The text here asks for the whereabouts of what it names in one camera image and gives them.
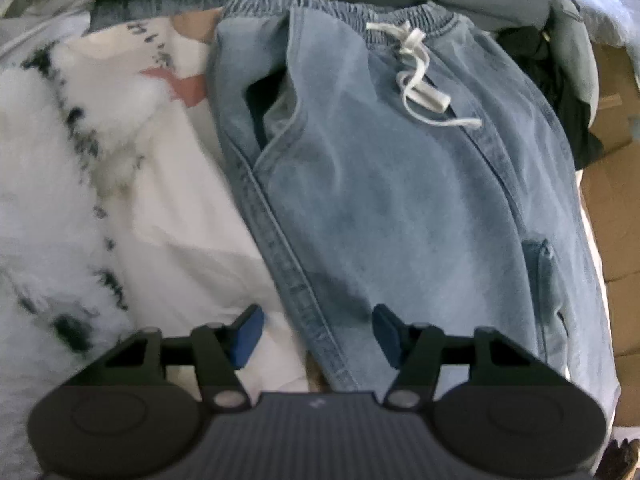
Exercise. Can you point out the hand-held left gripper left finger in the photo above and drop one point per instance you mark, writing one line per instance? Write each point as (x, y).
(247, 335)

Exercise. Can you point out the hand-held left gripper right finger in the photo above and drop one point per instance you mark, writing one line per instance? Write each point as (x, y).
(387, 335)

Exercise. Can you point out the blue denim pants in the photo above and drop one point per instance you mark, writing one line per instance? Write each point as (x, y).
(400, 210)

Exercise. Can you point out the white printed bed sheet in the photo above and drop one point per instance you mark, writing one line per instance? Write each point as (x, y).
(190, 235)

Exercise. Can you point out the white fluffy spotted blanket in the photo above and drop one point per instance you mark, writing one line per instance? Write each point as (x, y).
(40, 210)

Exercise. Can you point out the large brown cardboard box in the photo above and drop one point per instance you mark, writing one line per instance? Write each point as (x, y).
(615, 210)

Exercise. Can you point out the black garment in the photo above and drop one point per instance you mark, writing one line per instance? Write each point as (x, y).
(565, 105)

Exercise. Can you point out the grey neck pillow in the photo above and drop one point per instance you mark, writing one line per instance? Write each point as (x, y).
(575, 50)

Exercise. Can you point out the white crumpled cloth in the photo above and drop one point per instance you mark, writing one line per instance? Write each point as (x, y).
(40, 5)

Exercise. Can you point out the white plastic bag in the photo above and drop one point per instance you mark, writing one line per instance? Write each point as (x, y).
(610, 10)

